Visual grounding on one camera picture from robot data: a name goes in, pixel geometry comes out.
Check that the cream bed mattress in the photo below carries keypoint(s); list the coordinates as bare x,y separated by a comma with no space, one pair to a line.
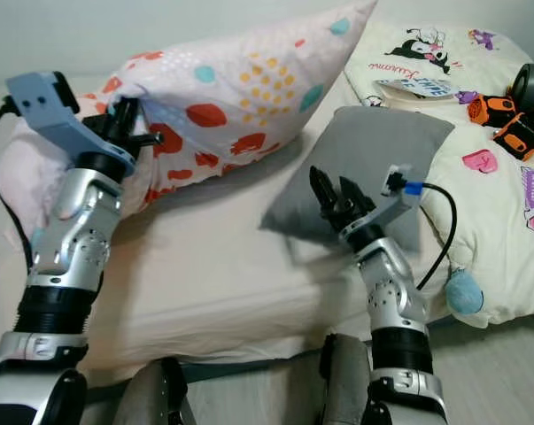
240,292

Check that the large orange black device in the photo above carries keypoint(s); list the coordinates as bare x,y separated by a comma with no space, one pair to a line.
523,135

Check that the small orange black device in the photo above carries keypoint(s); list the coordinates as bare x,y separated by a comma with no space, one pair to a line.
490,109

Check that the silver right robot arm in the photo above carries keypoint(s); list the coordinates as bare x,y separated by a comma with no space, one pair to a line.
399,301

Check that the grey pillow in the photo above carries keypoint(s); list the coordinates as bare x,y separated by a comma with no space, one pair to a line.
382,150

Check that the grey left robot leg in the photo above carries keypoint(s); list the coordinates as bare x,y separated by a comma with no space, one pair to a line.
147,394

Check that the pink polka dot pillow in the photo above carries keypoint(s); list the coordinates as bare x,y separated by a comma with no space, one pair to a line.
240,88

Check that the cream cartoon print blanket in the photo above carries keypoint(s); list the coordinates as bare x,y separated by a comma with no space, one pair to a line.
506,239

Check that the light blue plush ball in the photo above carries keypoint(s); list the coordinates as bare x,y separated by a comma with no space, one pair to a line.
464,292

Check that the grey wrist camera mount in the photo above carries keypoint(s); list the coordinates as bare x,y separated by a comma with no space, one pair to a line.
395,202
54,111

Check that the grey robot leg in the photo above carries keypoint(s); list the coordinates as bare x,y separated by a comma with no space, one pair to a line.
147,394
346,381

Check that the grey right robot leg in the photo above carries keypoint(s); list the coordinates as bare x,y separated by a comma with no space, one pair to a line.
346,381

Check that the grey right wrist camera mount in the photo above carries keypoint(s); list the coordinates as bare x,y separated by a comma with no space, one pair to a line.
395,202

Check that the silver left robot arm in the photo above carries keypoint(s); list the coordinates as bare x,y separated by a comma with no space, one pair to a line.
76,230

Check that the blue white printed packet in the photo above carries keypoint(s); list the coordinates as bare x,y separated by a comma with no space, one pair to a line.
413,88

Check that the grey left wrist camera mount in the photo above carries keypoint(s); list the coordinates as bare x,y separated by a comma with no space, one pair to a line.
54,111

